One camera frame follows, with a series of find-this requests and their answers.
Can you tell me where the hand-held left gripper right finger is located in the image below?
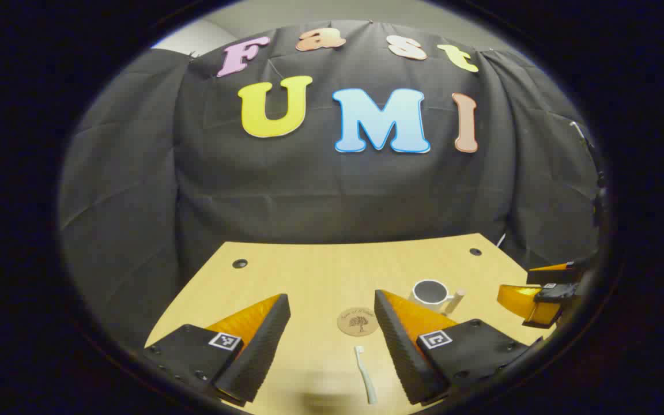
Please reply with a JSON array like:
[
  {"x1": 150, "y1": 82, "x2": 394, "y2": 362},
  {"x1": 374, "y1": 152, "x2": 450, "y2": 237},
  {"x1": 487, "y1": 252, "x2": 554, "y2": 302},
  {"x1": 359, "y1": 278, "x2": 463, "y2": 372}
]
[{"x1": 373, "y1": 289, "x2": 543, "y2": 406}]

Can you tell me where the white cup with wooden handle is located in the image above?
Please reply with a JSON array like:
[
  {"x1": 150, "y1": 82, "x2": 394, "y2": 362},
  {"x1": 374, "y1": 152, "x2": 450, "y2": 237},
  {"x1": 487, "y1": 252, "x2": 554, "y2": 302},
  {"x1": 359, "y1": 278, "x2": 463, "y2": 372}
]
[{"x1": 408, "y1": 279, "x2": 466, "y2": 316}]

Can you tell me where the light wooden desktop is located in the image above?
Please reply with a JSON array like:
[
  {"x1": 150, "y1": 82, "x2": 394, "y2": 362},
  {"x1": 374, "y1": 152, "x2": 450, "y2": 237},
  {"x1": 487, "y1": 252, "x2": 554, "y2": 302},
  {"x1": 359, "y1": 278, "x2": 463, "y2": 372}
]
[{"x1": 145, "y1": 232, "x2": 557, "y2": 415}]

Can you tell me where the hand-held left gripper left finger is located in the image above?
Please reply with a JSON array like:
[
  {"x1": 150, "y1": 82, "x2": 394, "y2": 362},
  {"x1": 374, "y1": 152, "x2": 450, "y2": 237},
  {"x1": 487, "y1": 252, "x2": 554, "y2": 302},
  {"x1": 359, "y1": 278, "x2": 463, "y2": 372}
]
[{"x1": 143, "y1": 293, "x2": 291, "y2": 407}]

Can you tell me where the round cork coaster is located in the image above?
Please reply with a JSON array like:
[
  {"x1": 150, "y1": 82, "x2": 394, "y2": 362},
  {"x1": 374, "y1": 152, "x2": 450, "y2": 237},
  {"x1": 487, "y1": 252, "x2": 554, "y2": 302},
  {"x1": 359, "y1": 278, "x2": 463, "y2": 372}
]
[{"x1": 337, "y1": 307, "x2": 380, "y2": 337}]

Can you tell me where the white toothbrush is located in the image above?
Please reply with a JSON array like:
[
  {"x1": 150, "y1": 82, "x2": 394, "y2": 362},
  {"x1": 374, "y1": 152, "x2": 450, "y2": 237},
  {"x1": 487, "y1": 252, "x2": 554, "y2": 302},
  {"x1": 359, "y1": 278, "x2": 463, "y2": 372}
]
[{"x1": 354, "y1": 345, "x2": 378, "y2": 405}]

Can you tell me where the black backdrop cloth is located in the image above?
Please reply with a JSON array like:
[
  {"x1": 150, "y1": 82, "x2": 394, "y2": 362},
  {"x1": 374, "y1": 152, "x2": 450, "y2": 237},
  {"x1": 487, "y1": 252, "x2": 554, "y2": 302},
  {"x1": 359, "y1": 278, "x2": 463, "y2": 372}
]
[{"x1": 58, "y1": 20, "x2": 606, "y2": 352}]

